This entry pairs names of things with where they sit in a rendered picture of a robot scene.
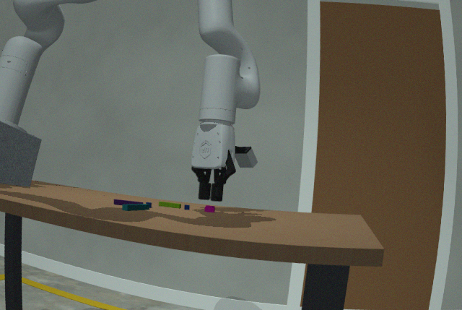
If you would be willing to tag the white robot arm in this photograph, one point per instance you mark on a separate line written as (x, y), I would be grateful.
(230, 78)

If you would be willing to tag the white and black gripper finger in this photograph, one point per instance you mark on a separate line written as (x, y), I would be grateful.
(204, 185)
(220, 179)

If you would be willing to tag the turquoise rod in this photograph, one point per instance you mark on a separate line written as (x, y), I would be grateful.
(130, 207)

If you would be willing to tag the purple rod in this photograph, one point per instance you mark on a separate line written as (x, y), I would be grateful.
(121, 202)

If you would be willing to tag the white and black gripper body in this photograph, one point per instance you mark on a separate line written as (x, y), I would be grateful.
(211, 144)

